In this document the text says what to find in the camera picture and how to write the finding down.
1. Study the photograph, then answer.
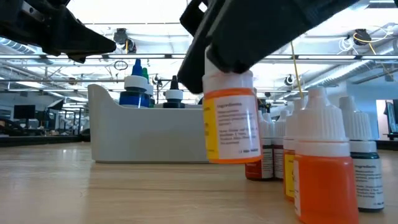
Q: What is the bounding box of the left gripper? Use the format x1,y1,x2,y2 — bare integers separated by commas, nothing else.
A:
0,0,117,64

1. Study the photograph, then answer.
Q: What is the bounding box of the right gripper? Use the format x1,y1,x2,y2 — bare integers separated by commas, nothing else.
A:
206,0,360,73

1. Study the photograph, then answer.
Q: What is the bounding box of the black candy color bottle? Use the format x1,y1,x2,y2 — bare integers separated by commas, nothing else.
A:
162,75,187,109

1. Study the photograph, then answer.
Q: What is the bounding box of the green candy color bottle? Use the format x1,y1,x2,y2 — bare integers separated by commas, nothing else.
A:
141,67,155,108

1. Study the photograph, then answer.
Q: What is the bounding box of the blue candy color bottle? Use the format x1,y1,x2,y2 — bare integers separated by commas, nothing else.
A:
119,58,149,108

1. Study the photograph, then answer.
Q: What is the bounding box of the grey plastic bin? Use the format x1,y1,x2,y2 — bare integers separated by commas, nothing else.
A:
88,83,208,164

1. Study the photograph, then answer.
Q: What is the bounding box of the black computer monitor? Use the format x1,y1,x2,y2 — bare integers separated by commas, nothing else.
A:
12,105,36,119
385,99,398,134

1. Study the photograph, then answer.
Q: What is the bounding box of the small orange-red dropper bottle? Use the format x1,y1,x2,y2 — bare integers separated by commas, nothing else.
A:
294,86,360,224

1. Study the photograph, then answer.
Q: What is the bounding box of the small dark dropper bottle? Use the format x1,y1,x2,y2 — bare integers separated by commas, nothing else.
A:
338,95,386,213

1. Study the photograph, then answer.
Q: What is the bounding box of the yellow hanging cord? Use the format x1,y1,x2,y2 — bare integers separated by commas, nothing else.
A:
290,42,304,100

